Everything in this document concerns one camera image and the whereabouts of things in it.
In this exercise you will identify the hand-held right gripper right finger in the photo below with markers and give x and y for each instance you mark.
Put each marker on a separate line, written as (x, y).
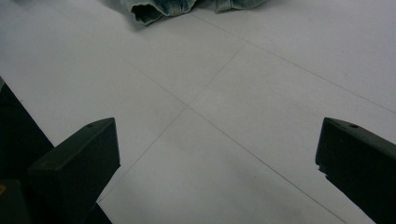
(361, 161)

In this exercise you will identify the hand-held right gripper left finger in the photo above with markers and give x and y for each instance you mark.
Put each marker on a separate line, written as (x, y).
(77, 168)

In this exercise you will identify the blue denim jeans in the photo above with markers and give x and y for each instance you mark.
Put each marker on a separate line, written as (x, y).
(155, 7)

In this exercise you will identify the dark cloth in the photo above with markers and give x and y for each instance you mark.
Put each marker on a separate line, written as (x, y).
(18, 140)

